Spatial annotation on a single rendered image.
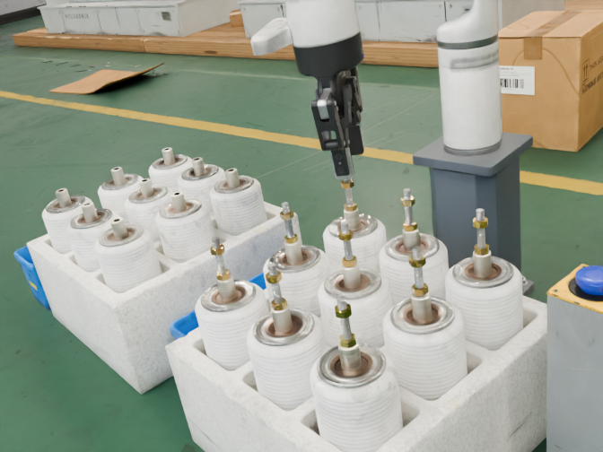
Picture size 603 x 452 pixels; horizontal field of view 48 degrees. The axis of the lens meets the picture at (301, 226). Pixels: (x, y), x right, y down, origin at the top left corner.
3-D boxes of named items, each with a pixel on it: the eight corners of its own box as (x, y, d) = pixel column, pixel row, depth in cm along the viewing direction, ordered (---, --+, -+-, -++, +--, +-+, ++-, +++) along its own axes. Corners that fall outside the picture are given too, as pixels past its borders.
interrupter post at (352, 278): (355, 279, 91) (353, 257, 90) (365, 286, 89) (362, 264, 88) (340, 285, 90) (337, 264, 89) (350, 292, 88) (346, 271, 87)
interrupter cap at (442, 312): (411, 344, 77) (411, 339, 76) (379, 313, 83) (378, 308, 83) (467, 322, 79) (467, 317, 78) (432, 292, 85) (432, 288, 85)
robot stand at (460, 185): (465, 269, 136) (457, 126, 122) (535, 289, 126) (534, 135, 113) (423, 306, 127) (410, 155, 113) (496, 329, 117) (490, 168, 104)
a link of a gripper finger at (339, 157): (329, 132, 76) (337, 172, 79) (324, 142, 74) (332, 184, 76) (343, 130, 76) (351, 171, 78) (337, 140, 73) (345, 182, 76)
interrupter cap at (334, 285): (362, 265, 94) (361, 260, 94) (393, 287, 88) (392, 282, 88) (314, 284, 91) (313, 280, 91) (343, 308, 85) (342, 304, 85)
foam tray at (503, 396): (370, 321, 125) (358, 234, 117) (567, 416, 97) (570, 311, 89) (192, 441, 104) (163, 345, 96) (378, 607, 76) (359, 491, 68)
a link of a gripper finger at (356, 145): (359, 126, 82) (364, 154, 84) (360, 123, 83) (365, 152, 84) (341, 127, 83) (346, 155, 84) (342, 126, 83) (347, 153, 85)
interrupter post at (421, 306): (419, 325, 80) (416, 302, 78) (408, 316, 82) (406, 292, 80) (436, 318, 80) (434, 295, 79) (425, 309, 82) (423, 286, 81)
